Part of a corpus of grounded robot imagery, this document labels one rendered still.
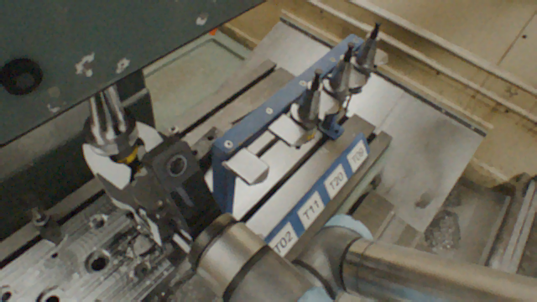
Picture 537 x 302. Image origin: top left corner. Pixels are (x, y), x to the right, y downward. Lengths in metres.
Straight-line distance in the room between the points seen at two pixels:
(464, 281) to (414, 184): 0.90
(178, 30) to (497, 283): 0.37
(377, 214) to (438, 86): 0.49
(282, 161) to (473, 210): 0.74
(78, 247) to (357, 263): 0.56
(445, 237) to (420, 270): 0.92
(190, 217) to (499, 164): 1.23
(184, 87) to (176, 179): 1.28
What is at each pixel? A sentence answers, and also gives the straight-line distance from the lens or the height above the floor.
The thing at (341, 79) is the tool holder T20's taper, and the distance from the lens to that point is 0.75.
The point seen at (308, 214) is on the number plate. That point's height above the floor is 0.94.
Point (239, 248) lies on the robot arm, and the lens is 0.41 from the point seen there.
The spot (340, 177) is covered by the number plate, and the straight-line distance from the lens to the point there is 0.99.
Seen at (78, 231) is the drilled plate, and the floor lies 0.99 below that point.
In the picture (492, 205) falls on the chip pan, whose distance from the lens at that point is 1.53.
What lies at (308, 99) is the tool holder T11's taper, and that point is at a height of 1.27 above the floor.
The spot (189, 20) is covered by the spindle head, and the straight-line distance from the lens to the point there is 0.16.
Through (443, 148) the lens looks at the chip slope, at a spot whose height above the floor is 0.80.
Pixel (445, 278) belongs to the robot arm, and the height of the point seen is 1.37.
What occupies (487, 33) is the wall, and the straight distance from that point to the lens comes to 1.26.
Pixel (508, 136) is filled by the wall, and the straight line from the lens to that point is 1.42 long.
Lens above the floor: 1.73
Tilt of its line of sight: 46 degrees down
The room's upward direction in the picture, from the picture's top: 8 degrees clockwise
